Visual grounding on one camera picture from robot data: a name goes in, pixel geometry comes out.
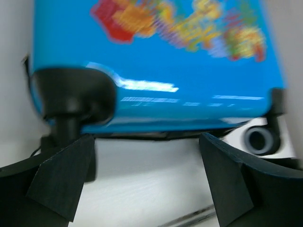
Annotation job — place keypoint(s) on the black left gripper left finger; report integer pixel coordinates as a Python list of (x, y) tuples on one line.
[(44, 190)]

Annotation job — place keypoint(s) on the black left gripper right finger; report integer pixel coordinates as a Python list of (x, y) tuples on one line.
[(249, 191)]

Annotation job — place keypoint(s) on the blue hard-shell suitcase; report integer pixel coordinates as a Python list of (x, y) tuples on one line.
[(155, 70)]

